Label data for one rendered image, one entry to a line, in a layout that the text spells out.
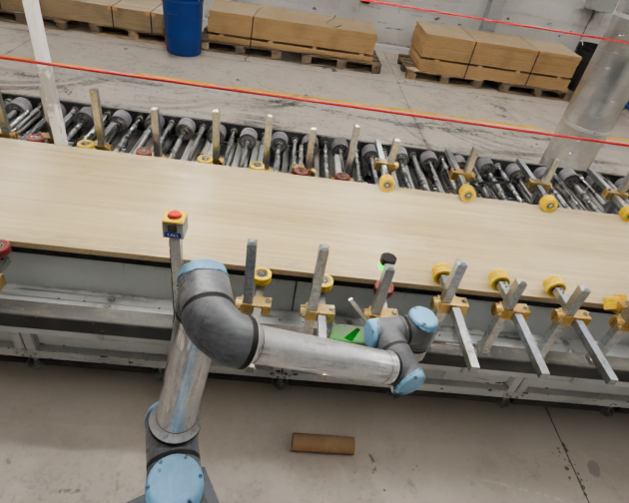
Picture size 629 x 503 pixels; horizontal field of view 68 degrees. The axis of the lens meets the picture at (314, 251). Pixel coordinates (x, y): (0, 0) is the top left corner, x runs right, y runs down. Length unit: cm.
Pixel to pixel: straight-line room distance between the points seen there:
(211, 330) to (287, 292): 111
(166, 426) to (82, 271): 97
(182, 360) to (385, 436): 158
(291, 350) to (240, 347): 13
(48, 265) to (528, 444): 249
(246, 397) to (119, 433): 62
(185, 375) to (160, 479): 31
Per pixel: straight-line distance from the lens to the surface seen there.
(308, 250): 200
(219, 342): 96
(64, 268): 221
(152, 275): 208
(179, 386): 127
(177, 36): 705
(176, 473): 142
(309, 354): 107
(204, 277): 103
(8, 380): 284
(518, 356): 220
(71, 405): 265
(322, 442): 239
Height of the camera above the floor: 215
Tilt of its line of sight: 38 degrees down
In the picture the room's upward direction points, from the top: 10 degrees clockwise
